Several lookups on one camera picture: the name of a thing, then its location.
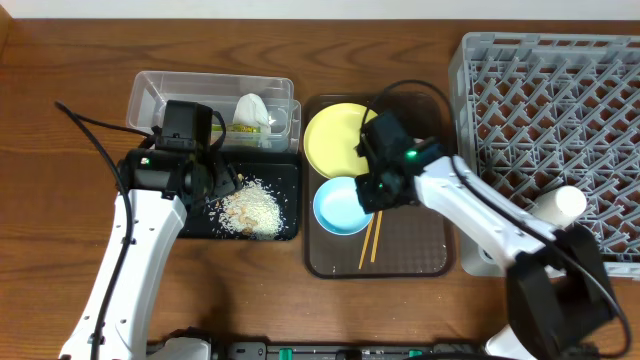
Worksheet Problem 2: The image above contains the rice food waste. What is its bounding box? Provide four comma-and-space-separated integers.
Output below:
207, 175, 285, 240

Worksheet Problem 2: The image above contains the green snack wrapper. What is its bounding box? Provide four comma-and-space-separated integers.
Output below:
211, 124, 261, 133

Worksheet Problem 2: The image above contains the wooden chopstick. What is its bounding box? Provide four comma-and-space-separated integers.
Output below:
358, 213, 376, 270
370, 211, 383, 263

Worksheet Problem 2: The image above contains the white napkin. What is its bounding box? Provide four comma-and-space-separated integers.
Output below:
233, 93, 271, 134

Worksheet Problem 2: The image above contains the light blue bowl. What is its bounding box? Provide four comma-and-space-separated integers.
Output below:
312, 177, 373, 236

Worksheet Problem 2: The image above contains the white cup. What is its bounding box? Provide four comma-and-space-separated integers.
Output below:
529, 185, 587, 228

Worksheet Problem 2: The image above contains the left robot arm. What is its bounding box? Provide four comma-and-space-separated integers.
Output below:
56, 100, 241, 359

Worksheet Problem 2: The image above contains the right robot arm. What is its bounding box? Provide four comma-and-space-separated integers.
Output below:
356, 112, 624, 359

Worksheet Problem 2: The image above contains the grey dishwasher rack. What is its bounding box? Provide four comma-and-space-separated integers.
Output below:
449, 32, 639, 279

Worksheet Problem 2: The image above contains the clear plastic bin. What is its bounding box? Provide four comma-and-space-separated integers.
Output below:
126, 71, 302, 153

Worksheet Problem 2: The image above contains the black tray bin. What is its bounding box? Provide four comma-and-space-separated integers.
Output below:
180, 152, 301, 241

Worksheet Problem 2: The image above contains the yellow plate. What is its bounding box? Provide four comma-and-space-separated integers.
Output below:
303, 103, 369, 179

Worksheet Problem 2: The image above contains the brown serving tray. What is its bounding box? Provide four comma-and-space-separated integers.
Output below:
302, 92, 455, 279

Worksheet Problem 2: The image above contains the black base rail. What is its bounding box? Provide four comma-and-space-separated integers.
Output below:
149, 340, 501, 360

